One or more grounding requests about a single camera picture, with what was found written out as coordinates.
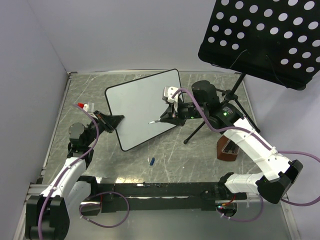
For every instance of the black perforated music stand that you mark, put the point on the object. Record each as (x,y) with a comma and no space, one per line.
(277,41)

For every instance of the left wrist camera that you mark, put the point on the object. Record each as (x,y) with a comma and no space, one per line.
(89,107)

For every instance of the aluminium frame rail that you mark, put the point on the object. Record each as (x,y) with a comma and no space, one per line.
(35,190)

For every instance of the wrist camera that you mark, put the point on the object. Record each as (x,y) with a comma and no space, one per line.
(171,95)
(89,107)

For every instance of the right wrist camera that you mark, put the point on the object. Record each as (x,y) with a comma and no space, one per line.
(171,95)

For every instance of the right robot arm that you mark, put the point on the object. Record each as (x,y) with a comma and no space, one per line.
(278,172)

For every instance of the white marker pen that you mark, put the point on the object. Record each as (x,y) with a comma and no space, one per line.
(154,121)

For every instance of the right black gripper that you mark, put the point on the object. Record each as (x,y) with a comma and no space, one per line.
(176,120)

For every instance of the white whiteboard black frame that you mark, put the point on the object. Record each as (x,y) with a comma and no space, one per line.
(140,102)

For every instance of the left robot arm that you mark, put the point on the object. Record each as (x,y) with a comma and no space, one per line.
(48,214)

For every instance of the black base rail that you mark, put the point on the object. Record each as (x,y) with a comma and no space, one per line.
(114,197)

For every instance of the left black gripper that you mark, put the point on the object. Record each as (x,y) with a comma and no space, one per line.
(109,122)

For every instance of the blue marker cap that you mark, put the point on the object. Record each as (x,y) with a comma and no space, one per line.
(152,161)

